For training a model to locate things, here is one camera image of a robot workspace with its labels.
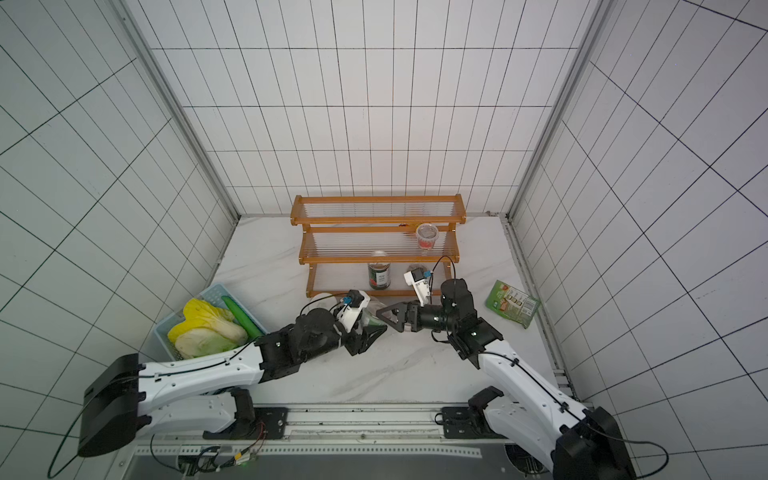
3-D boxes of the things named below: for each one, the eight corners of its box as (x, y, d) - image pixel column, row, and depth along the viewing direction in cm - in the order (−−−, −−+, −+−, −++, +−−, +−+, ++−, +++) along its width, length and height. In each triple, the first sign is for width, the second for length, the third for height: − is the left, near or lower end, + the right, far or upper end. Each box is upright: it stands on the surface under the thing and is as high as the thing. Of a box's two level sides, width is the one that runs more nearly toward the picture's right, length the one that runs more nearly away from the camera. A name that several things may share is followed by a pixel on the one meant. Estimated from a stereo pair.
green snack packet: (481, 306, 97) (482, 303, 95) (493, 281, 103) (495, 278, 102) (528, 331, 92) (531, 328, 90) (538, 303, 98) (540, 300, 96)
